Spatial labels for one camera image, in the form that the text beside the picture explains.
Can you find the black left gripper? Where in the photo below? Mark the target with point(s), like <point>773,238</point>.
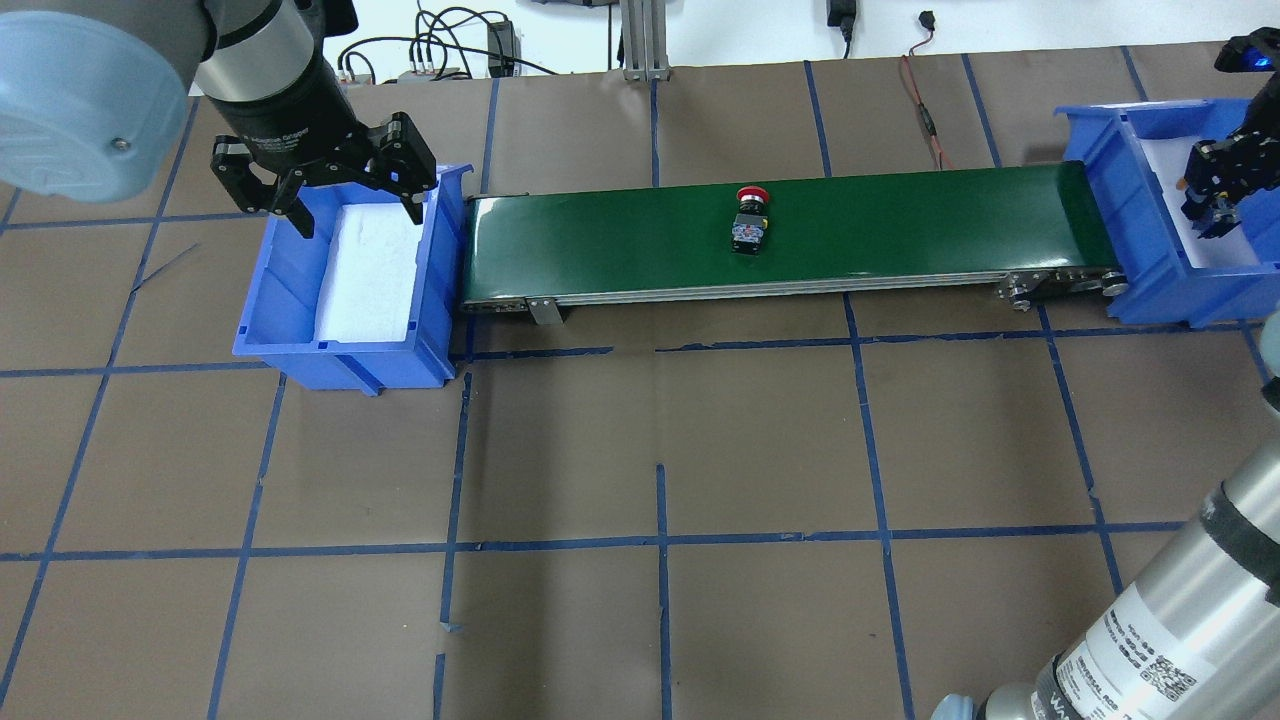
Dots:
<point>283,121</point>

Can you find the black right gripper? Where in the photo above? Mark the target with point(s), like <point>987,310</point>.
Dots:
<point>1222,171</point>

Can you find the red mushroom push button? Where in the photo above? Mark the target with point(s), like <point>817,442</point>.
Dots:
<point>751,222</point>

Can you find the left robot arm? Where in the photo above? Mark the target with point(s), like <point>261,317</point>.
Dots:
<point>93,94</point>

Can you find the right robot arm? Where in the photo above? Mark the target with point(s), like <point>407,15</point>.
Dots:
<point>1194,636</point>

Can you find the white foam pad left bin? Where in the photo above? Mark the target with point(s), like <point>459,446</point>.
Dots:
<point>369,277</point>

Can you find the white foam pad bin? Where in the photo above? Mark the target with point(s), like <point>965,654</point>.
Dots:
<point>369,277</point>
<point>1167,158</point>

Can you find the white foam pad right bin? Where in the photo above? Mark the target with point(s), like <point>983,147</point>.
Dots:
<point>1167,158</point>

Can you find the blue plastic bin right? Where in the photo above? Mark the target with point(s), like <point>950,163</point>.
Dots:
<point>1163,286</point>

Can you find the blue plastic bin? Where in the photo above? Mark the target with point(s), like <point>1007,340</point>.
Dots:
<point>1163,286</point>
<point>278,319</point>

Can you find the blue plastic bin left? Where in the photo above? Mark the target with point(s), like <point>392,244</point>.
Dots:
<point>278,319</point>

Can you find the green conveyor belt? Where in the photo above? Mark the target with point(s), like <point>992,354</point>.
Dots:
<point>1032,232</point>

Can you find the black power adapter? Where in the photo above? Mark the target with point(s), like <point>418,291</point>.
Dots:
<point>502,49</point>

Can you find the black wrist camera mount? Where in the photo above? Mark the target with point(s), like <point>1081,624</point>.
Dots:
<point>1256,52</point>

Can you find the aluminium frame post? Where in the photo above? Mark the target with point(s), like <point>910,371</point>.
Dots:
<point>644,41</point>

